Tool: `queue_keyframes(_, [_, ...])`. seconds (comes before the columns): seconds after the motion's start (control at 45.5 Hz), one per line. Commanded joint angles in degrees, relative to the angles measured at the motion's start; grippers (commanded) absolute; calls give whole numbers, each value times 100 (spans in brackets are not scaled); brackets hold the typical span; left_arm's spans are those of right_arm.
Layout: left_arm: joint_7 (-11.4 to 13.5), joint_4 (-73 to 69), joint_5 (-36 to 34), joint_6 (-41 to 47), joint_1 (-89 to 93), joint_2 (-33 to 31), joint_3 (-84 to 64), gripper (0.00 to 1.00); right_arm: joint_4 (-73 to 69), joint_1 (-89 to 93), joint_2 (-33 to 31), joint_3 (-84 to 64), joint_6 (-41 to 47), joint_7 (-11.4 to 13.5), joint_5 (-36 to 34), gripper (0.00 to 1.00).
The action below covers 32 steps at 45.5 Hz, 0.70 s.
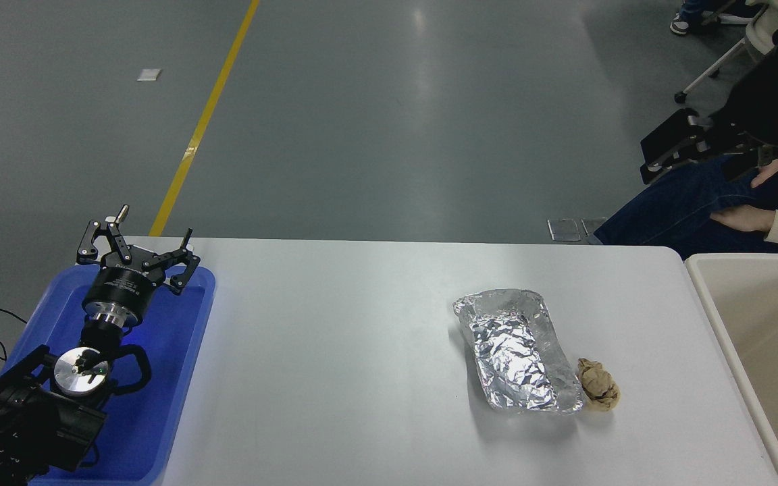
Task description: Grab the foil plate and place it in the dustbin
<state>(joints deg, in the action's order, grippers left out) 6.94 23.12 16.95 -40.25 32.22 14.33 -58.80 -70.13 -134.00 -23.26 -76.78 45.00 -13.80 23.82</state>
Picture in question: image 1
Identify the white office chair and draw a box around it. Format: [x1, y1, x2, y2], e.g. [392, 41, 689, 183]
[674, 0, 778, 104]

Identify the blue plastic tray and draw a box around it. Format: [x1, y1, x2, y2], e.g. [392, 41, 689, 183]
[0, 265, 217, 486]

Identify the large pale plastic bin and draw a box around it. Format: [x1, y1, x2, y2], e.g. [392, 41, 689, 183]
[685, 253, 778, 486]

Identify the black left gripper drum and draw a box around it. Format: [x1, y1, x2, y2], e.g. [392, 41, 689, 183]
[82, 252, 161, 318]

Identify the silver foil plate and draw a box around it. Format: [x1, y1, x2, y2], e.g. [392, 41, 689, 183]
[453, 289, 584, 414]

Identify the person's left hand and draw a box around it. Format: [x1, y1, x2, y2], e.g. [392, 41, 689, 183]
[710, 205, 777, 234]

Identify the crumpled tan paper ball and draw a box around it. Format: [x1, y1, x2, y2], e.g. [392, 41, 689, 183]
[577, 358, 621, 411]

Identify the person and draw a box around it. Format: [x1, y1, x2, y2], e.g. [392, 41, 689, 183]
[593, 145, 778, 261]

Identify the person's right hand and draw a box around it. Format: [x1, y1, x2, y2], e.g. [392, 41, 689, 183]
[750, 160, 778, 189]

